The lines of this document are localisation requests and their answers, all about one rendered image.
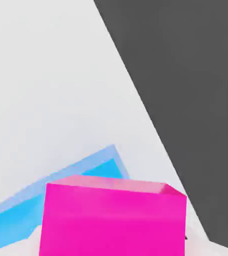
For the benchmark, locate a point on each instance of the large light blue box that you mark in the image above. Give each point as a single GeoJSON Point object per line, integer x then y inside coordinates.
{"type": "Point", "coordinates": [12, 226]}

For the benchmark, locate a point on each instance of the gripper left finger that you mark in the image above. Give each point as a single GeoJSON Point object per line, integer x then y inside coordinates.
{"type": "Point", "coordinates": [33, 247]}

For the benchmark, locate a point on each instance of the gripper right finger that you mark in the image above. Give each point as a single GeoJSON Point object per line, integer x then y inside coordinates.
{"type": "Point", "coordinates": [201, 248]}

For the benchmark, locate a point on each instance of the small magenta cube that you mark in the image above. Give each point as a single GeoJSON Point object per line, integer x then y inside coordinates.
{"type": "Point", "coordinates": [113, 220]}

